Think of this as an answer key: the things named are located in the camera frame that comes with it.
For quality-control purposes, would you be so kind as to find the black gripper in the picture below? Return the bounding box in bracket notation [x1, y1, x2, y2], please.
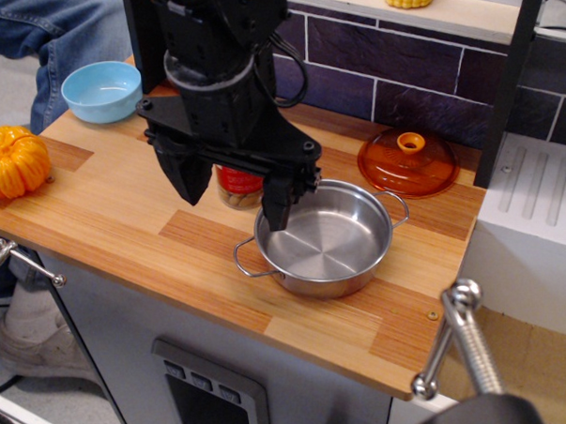
[136, 52, 322, 232]

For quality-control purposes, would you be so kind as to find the almond jar with red label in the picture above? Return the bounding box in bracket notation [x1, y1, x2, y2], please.
[214, 165, 264, 210]

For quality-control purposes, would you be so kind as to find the stainless steel pot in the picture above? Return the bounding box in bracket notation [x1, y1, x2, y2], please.
[233, 179, 410, 299]

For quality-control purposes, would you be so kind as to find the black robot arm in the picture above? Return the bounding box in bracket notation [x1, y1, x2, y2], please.
[123, 0, 322, 231]

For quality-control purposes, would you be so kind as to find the orange glass pot lid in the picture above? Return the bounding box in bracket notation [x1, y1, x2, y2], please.
[358, 129, 460, 198]

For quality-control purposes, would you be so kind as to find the light blue bowl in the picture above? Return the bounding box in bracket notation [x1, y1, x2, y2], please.
[61, 61, 143, 125]

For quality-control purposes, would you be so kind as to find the grey toy oven panel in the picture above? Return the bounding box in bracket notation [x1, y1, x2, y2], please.
[152, 340, 270, 424]

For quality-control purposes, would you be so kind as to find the orange toy pumpkin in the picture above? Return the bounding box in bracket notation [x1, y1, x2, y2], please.
[0, 126, 51, 199]

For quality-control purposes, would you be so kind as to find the person leg in jeans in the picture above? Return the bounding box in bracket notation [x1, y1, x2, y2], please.
[0, 0, 145, 300]

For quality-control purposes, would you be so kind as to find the metal clamp screw left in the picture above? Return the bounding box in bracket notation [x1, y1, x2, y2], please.
[0, 235, 68, 292]

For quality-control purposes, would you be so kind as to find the metal clamp screw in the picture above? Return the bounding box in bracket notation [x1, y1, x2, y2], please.
[0, 235, 68, 292]
[411, 279, 505, 401]

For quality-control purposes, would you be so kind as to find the white shoe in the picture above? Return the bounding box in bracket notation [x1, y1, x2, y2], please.
[0, 283, 98, 383]

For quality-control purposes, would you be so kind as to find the metal clamp screw right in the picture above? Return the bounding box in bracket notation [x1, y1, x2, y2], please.
[411, 279, 505, 401]

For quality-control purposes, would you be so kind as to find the white toy sink drainer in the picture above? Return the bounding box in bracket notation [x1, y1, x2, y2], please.
[479, 133, 566, 246]

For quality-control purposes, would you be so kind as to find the wooden upper shelf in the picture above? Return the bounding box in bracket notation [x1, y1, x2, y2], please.
[290, 0, 523, 45]

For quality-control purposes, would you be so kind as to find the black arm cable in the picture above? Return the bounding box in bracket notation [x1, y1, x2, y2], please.
[269, 30, 312, 109]

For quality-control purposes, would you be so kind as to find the black shelf post left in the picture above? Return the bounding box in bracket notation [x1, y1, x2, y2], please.
[122, 0, 166, 93]

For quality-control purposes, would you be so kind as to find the black shelf post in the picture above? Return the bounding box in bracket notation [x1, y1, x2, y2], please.
[473, 0, 543, 189]
[122, 0, 166, 93]

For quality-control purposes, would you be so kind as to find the black shelf post right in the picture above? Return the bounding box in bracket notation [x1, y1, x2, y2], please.
[473, 0, 543, 189]

